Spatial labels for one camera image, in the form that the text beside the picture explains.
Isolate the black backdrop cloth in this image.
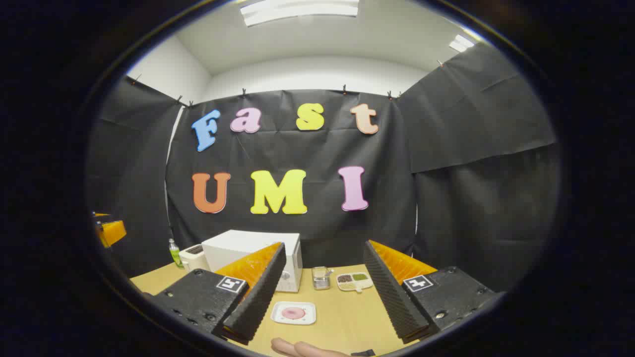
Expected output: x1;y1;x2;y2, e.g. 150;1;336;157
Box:
87;42;561;293

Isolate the metal wire basket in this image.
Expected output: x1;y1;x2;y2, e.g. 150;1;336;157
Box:
312;266;334;291

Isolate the small ceiling light panel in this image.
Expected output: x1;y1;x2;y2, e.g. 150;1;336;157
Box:
449;34;475;53

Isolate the cream toaster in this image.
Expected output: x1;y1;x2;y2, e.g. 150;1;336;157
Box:
179;244;211;272

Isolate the long ceiling light panel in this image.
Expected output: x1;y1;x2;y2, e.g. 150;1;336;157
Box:
241;0;359;27

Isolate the white microwave oven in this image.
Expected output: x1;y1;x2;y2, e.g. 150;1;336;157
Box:
202;230;303;293

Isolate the white square plate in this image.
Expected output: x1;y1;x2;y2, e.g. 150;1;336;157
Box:
271;301;317;326

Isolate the green glass bottle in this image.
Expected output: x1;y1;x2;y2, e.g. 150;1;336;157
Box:
168;238;184;269

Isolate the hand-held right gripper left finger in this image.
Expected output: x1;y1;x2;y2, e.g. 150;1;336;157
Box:
143;242;287;346

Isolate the white divided bean dish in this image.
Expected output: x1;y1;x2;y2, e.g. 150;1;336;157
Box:
336;272;374;293

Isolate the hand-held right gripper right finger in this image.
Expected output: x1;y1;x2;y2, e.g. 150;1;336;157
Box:
363;240;499;344

